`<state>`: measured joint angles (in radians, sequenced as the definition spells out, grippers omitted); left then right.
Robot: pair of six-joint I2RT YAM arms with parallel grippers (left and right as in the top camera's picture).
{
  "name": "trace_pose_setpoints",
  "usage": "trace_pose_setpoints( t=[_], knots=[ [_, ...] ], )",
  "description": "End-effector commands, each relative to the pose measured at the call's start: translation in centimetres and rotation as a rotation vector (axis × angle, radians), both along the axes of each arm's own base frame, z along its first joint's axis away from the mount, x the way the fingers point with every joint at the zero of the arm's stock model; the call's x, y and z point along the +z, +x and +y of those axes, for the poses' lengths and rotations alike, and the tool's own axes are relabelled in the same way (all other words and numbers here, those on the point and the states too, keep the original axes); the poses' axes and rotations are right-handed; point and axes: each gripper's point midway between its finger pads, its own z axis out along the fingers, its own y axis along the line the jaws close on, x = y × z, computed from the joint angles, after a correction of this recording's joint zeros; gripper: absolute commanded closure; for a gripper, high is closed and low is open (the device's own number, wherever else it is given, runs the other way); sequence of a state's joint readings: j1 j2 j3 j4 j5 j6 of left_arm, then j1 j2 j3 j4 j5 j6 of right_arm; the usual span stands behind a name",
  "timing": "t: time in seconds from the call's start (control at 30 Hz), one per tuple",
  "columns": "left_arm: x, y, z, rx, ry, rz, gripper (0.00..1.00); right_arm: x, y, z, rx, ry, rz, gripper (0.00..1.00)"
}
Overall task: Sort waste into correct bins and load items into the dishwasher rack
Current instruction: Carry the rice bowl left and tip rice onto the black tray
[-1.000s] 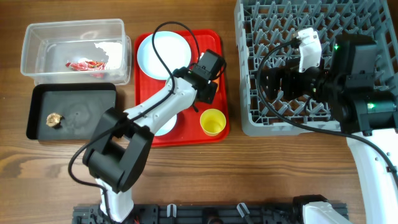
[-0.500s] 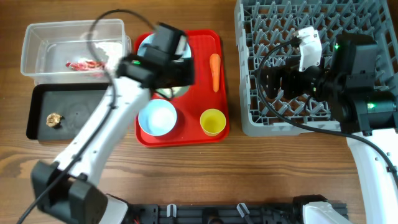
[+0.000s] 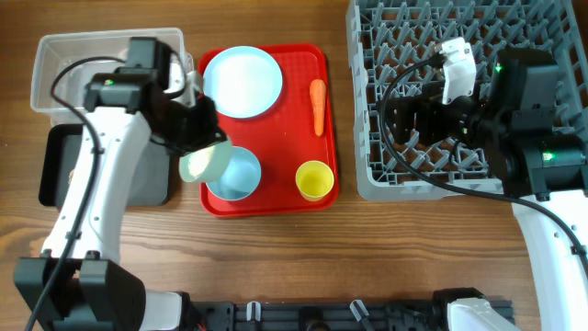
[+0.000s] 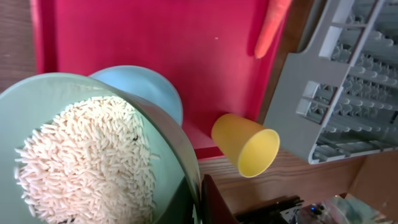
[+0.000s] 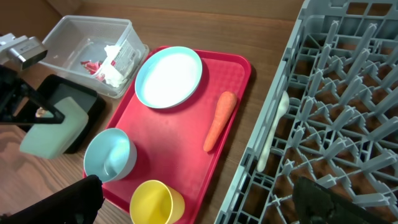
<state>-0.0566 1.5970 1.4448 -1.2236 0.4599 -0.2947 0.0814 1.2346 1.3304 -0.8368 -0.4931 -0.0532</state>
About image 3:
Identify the white tissue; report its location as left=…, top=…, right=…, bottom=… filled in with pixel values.
left=166, top=62, right=185, bottom=93

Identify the yellow plastic cup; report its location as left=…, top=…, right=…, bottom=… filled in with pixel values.
left=295, top=160, right=334, bottom=201

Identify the red serving tray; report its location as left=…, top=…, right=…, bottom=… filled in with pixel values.
left=199, top=43, right=339, bottom=218

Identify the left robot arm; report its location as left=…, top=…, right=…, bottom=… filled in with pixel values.
left=14, top=37, right=232, bottom=330

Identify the clear plastic bin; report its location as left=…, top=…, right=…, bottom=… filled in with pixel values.
left=30, top=28, right=194, bottom=126

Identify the black plastic tray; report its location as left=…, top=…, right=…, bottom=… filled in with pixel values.
left=39, top=124, right=172, bottom=208

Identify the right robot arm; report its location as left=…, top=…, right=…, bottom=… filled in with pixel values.
left=379, top=48, right=587, bottom=330

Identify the grey dishwasher rack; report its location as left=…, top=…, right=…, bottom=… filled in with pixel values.
left=345, top=0, right=587, bottom=201

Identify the orange carrot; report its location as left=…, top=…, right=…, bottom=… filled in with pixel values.
left=310, top=79, right=327, bottom=137

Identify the small light blue bowl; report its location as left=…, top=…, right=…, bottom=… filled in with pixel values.
left=206, top=146, right=262, bottom=201

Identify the green bowl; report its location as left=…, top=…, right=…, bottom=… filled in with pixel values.
left=179, top=138, right=232, bottom=183

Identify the large light blue plate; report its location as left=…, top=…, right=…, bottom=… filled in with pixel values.
left=203, top=46, right=283, bottom=119

